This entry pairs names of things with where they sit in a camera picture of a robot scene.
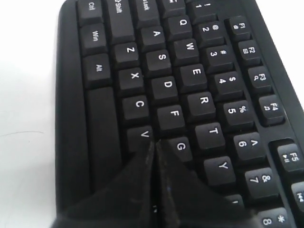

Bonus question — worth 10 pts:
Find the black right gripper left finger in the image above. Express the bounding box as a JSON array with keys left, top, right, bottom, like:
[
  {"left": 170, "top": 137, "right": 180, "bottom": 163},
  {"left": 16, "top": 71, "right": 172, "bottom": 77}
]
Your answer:
[{"left": 53, "top": 142, "right": 154, "bottom": 228}]

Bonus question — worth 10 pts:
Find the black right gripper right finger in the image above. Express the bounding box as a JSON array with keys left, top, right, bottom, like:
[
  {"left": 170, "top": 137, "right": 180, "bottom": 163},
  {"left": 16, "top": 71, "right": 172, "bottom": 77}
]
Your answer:
[{"left": 155, "top": 140, "right": 262, "bottom": 228}]

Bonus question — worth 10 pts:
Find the black acer keyboard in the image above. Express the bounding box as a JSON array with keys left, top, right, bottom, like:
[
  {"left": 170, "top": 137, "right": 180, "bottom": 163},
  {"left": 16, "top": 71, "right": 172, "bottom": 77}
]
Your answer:
[{"left": 55, "top": 0, "right": 304, "bottom": 228}]

